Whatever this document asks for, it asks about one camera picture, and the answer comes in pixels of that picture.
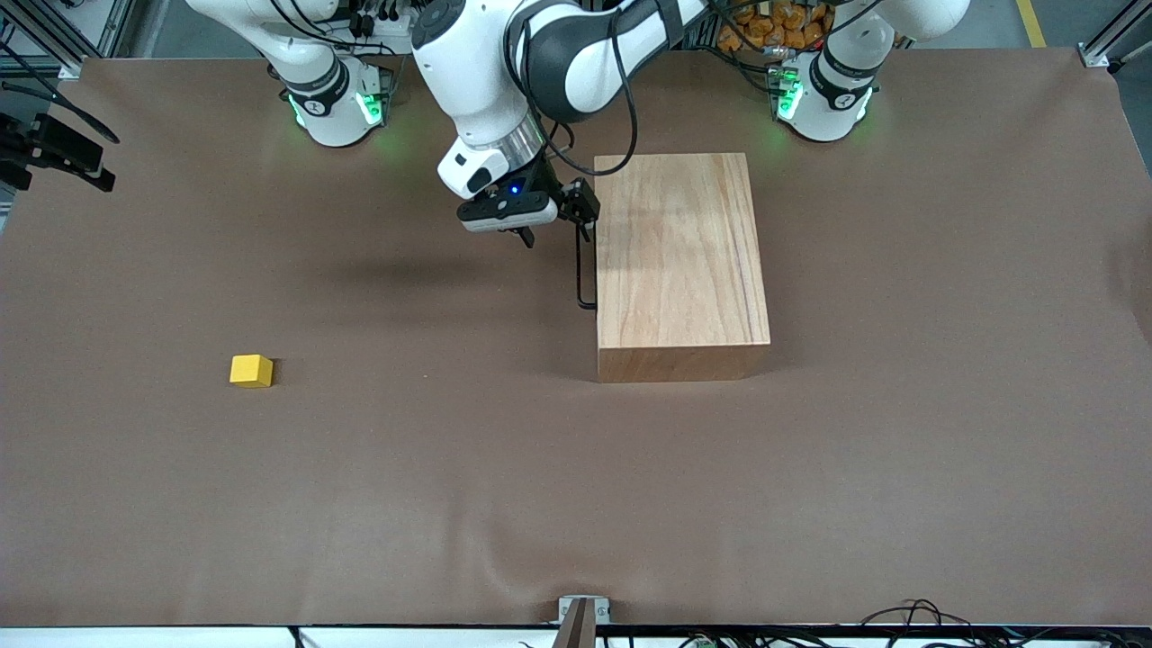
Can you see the wooden drawer cabinet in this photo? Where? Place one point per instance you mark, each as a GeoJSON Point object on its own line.
{"type": "Point", "coordinates": [679, 261]}

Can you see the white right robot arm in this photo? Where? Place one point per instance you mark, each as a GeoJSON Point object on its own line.
{"type": "Point", "coordinates": [333, 117]}

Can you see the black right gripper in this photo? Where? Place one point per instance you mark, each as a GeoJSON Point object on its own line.
{"type": "Point", "coordinates": [52, 144]}

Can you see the yellow wooden block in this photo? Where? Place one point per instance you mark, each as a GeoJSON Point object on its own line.
{"type": "Point", "coordinates": [250, 371]}

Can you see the orange packets pile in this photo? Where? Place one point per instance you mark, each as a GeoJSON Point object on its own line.
{"type": "Point", "coordinates": [765, 31]}

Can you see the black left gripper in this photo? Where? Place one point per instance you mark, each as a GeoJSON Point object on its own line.
{"type": "Point", "coordinates": [545, 184]}

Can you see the brown table cover sheet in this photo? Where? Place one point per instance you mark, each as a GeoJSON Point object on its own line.
{"type": "Point", "coordinates": [450, 468]}

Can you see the grey metal mount bracket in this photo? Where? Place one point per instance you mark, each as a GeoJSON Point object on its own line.
{"type": "Point", "coordinates": [583, 616]}

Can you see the grey base connector box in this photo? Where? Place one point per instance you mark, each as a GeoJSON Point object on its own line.
{"type": "Point", "coordinates": [785, 90]}
{"type": "Point", "coordinates": [389, 81]}

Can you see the aluminium frame profile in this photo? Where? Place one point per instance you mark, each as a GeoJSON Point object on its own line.
{"type": "Point", "coordinates": [112, 27]}
{"type": "Point", "coordinates": [1093, 56]}

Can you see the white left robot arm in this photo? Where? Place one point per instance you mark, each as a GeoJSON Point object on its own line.
{"type": "Point", "coordinates": [477, 81]}

